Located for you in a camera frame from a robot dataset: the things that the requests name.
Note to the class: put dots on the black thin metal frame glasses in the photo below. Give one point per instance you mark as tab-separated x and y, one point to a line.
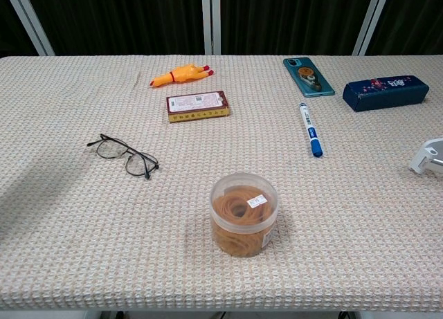
109	149

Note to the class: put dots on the red yellow card box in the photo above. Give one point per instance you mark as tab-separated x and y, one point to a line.
197	104

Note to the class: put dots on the clear jar of rubber bands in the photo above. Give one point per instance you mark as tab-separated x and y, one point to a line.
242	236

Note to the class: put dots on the yellow rubber chicken toy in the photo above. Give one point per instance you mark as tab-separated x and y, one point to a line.
183	74

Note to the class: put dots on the blue white marker pen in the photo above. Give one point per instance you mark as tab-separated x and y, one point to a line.
313	134

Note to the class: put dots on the teal smartphone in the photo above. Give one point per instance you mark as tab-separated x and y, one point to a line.
292	63

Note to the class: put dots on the orange white correction tape dispenser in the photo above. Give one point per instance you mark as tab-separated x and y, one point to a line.
309	78

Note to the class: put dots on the beige waffle tablecloth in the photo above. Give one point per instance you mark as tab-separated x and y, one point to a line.
346	229

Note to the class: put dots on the dark pleated curtain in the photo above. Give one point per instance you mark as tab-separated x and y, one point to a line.
121	21

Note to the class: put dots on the dark blue pencil case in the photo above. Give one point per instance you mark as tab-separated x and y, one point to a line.
384	94

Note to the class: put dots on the white upright frame post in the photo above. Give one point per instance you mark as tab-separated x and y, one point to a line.
211	21

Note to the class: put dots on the white slanted frame post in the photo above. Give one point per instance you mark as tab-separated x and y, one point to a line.
372	21
31	25

